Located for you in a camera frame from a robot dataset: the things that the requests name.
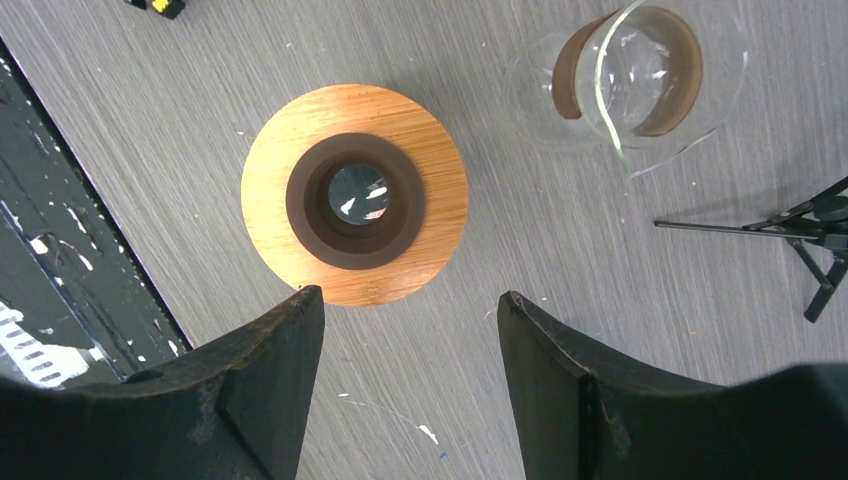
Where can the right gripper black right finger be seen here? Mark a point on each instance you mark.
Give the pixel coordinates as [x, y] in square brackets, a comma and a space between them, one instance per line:
[584, 410]

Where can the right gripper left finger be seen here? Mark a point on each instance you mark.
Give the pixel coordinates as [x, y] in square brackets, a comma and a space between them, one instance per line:
[234, 408]

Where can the black microphone tripod stand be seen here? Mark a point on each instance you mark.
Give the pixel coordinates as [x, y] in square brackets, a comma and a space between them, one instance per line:
[820, 221]

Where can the glass carafe with wooden collar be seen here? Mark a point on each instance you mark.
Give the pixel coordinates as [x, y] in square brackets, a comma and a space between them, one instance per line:
[648, 81]

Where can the blue owl toy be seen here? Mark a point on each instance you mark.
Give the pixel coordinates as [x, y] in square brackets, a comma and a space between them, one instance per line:
[169, 9]

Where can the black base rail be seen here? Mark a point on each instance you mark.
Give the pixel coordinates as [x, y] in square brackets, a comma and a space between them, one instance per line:
[77, 307]

